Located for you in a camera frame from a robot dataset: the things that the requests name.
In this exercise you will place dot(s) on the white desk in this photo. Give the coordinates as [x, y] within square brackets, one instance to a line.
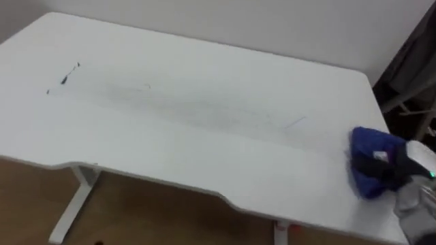
[204, 136]

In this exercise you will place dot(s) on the metal clothes rack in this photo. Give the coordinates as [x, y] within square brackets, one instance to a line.
[413, 93]

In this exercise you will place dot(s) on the blue cloth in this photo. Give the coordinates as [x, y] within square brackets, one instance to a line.
[369, 143]

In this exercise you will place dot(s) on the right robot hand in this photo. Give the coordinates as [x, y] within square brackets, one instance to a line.
[420, 154]

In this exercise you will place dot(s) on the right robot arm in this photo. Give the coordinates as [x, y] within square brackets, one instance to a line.
[417, 211]

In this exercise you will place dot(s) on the grey hanging garment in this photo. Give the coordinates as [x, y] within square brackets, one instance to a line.
[413, 51]

